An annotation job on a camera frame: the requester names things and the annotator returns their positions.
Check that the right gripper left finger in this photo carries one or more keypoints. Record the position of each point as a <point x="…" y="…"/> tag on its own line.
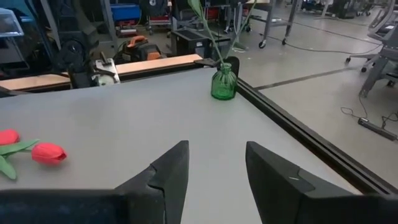
<point x="93" y="208"/>

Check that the red artificial tulip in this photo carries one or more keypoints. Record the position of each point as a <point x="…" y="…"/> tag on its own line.
<point x="48" y="154"/>
<point x="9" y="137"/>

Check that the green glass vase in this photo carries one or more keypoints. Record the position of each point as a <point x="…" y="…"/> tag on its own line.
<point x="224" y="85"/>

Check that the black power strip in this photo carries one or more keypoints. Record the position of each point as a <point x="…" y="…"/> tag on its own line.
<point x="376" y="129"/>

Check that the gray office chair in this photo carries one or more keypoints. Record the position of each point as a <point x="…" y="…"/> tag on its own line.
<point x="382" y="56"/>

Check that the blue plastic bin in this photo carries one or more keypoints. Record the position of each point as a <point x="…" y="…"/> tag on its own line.
<point x="124" y="12"/>

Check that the black equipment stack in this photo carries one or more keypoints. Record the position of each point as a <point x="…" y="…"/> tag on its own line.
<point x="189" y="42"/>

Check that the clear plastic box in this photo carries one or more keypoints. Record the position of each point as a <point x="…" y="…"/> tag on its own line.
<point x="11" y="25"/>

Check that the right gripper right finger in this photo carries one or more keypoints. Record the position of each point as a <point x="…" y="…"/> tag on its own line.
<point x="311" y="202"/>

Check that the silver mounting bracket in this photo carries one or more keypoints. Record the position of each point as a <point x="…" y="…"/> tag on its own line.
<point x="105" y="73"/>

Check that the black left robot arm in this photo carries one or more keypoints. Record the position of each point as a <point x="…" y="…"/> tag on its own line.
<point x="77" y="49"/>

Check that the black artificial tulip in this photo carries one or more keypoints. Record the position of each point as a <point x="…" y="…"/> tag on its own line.
<point x="212" y="37"/>

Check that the metal wheeled cart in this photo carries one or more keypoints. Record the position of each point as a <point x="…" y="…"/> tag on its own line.
<point x="268" y="18"/>

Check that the orange vacuum cleaner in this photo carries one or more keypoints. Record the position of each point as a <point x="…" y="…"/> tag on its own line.
<point x="140" y="51"/>

